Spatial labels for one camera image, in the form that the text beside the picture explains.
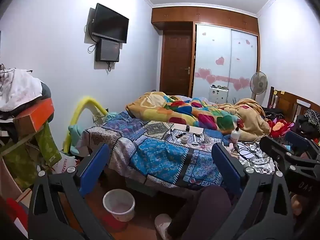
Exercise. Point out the person's leg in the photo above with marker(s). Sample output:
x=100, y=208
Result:
x=200, y=212

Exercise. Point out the patterned patchwork bed sheet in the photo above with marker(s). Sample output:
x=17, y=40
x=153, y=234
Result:
x=160, y=155

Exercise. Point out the white lotion bottle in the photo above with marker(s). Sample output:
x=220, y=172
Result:
x=235, y=133

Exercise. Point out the black colour palette box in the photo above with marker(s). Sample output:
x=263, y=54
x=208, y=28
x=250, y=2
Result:
x=180, y=135

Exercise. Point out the brown wooden door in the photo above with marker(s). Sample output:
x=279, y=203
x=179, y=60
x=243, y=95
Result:
x=176, y=62

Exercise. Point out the wall-mounted black television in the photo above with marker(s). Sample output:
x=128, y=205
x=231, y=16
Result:
x=110, y=22

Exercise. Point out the white plastic wastebasket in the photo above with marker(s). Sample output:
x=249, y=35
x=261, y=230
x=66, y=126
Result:
x=118, y=205

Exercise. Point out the red cloth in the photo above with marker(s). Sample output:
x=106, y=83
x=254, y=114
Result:
x=280, y=126

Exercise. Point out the yellow foam tube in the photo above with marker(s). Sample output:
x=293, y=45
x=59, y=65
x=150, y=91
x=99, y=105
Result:
x=80, y=115

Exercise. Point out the white flat box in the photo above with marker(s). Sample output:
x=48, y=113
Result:
x=196, y=129

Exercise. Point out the pale slipper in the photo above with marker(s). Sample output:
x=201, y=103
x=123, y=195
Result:
x=162, y=226

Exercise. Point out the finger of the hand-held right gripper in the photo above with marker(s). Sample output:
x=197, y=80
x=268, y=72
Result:
x=297, y=140
x=272, y=147

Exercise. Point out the small black wall-mounted monitor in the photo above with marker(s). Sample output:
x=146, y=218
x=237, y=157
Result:
x=107, y=51

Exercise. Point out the person's right hand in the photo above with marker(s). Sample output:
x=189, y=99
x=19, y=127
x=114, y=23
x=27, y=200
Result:
x=297, y=204

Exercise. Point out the white wardrobe with heart stickers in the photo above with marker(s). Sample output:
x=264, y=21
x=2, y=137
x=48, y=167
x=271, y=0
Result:
x=225, y=55

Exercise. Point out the white plastic bag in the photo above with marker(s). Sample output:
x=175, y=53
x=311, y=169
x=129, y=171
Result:
x=64, y=165

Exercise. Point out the dark patterned clothing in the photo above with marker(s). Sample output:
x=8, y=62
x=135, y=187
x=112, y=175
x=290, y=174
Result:
x=307, y=122

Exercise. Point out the colourful spotted blanket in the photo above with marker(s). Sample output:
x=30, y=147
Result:
x=175, y=110

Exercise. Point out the standing electric fan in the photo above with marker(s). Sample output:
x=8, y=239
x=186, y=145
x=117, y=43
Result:
x=258, y=82

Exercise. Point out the green patterned bag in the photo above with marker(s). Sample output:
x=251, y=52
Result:
x=47, y=142

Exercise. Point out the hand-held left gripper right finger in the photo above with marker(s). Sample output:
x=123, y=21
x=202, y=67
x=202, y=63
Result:
x=226, y=163

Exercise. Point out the white cloth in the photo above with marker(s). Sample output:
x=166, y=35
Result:
x=17, y=90

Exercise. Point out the teal cloth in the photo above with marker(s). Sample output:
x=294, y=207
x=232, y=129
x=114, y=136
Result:
x=75, y=132

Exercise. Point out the wooden overhead cabinet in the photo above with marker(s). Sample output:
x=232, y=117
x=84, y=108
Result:
x=205, y=17

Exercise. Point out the black marker pen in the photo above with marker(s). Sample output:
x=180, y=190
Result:
x=172, y=133

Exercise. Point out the white perforated box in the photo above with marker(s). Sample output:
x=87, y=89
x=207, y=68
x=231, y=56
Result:
x=218, y=93

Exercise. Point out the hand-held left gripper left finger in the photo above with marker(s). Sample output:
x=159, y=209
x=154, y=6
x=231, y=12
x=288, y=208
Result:
x=96, y=163

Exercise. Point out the white tape roll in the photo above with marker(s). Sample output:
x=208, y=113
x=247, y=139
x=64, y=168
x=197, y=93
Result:
x=184, y=140

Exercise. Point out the orange cardboard box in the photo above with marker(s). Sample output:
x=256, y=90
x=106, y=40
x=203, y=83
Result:
x=35, y=117

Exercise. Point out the wooden headboard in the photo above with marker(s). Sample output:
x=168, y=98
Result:
x=287, y=102

